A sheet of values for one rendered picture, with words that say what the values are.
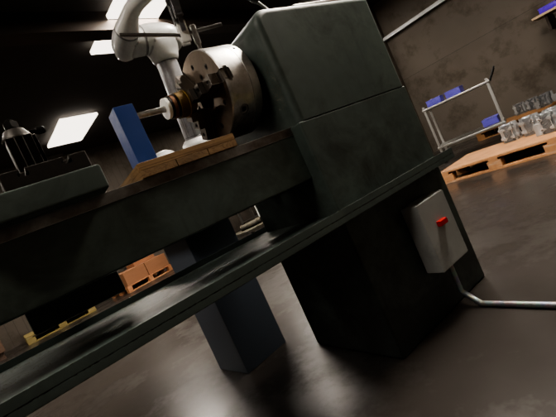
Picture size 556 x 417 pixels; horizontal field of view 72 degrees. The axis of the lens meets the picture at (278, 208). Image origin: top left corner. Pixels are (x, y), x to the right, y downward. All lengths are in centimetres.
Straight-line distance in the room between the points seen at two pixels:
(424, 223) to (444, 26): 673
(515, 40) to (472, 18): 78
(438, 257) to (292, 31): 93
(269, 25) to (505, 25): 655
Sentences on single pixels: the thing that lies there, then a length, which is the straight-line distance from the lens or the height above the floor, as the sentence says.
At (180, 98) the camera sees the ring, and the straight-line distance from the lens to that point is 132.
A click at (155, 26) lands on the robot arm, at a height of 158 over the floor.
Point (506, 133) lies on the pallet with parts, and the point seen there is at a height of 23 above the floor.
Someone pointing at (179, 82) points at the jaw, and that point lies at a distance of 145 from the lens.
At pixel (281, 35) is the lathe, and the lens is 139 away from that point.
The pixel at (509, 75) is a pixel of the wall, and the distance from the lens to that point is 772.
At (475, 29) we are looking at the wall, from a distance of 784.
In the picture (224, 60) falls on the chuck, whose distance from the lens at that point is 131.
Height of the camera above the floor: 71
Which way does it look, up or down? 3 degrees down
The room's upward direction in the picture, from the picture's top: 24 degrees counter-clockwise
